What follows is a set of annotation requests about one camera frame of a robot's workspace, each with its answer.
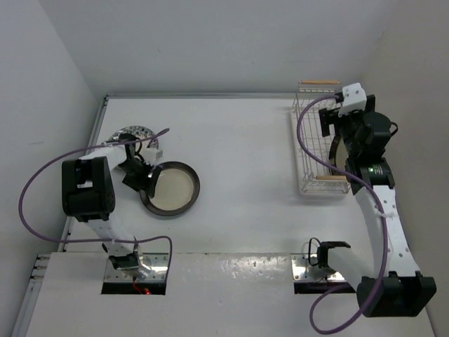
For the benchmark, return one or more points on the metal base plate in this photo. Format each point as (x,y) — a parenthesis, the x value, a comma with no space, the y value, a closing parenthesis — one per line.
(155,270)
(304,272)

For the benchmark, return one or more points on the white wire dish rack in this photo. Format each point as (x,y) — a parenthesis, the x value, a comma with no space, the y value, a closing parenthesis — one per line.
(315,179)

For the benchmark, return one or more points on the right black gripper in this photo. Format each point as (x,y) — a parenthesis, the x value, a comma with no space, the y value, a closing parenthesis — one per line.
(327,117)

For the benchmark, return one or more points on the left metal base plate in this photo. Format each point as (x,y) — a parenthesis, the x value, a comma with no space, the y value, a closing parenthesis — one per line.
(155,270)

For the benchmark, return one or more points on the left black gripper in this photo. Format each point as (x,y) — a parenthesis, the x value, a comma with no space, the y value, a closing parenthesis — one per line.
(144,182)

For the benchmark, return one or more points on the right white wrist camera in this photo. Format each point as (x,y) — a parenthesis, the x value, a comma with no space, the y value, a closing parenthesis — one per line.
(354,99)

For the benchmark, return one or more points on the blue floral white plate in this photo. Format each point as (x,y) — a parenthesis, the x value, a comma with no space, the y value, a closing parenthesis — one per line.
(140,132)

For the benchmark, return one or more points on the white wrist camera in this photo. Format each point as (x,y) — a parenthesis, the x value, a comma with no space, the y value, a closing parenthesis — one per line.
(152,155)
(354,99)

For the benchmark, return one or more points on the silver rimmed cream plate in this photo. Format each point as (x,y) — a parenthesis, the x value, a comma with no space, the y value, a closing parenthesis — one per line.
(177,190)

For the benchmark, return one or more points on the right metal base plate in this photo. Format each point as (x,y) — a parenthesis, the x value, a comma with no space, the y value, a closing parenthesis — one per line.
(304,272)

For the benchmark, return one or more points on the black checkered rim plate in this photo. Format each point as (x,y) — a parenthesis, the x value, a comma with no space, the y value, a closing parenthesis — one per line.
(338,153)

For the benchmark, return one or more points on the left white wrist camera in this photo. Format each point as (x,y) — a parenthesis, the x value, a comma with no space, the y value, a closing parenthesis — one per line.
(152,155)

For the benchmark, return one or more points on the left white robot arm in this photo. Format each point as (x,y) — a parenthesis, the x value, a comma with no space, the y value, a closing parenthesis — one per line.
(88,195)

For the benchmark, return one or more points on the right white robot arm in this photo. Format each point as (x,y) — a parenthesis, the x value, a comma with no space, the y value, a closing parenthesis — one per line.
(393,286)

